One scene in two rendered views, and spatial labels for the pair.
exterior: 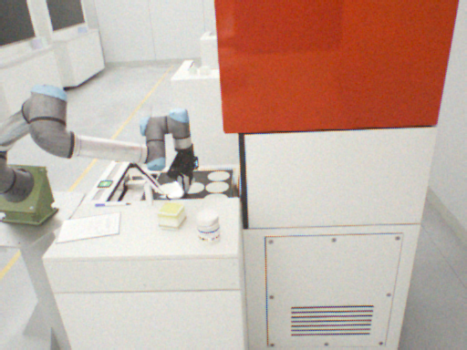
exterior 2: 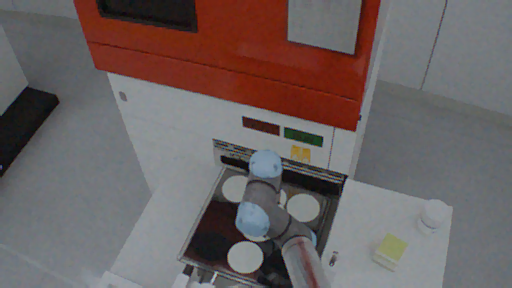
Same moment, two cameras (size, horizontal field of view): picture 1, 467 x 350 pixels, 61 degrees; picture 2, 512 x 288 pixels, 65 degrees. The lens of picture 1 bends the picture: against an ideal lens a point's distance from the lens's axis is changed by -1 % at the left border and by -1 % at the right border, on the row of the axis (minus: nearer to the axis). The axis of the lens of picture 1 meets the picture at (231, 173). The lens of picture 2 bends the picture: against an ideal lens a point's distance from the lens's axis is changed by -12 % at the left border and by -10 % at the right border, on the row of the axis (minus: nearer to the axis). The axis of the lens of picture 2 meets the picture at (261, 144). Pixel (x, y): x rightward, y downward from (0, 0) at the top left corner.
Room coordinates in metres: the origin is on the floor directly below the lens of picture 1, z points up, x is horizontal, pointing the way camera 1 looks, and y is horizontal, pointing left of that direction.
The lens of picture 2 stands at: (1.34, 0.79, 2.08)
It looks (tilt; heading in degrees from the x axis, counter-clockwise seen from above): 51 degrees down; 288
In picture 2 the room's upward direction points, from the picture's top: 2 degrees counter-clockwise
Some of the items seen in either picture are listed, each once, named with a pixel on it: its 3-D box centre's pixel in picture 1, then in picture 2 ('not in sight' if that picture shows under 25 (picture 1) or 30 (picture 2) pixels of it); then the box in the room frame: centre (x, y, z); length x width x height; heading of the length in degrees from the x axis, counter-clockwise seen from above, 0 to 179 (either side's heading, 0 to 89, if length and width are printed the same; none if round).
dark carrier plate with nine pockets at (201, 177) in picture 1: (192, 188); (258, 226); (1.56, 0.17, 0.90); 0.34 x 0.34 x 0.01; 87
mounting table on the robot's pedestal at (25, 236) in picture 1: (27, 227); not in sight; (1.55, 0.94, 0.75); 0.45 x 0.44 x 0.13; 78
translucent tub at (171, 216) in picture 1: (171, 216); (390, 252); (1.17, 0.21, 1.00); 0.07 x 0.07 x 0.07; 71
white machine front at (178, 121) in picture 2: (243, 143); (224, 130); (1.74, -0.06, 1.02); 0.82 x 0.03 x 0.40; 177
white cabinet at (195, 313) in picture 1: (179, 286); not in sight; (1.49, 0.28, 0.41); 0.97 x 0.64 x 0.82; 177
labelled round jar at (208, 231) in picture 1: (208, 227); (432, 218); (1.07, 0.08, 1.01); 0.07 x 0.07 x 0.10
